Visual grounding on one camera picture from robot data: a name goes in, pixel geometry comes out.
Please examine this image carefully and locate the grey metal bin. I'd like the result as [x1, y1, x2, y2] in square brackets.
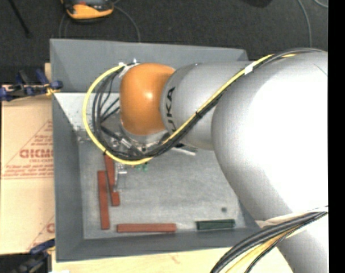
[49, 38, 261, 262]

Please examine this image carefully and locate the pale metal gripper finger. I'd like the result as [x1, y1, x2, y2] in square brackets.
[117, 169, 128, 192]

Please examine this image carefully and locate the brown cardboard board red print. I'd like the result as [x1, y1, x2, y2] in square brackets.
[0, 92, 56, 256]

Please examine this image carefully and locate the dark green flat block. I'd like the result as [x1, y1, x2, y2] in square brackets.
[195, 219, 236, 231]

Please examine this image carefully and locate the red-brown flat block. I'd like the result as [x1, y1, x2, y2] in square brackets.
[97, 170, 111, 230]
[116, 223, 177, 234]
[103, 154, 121, 207]

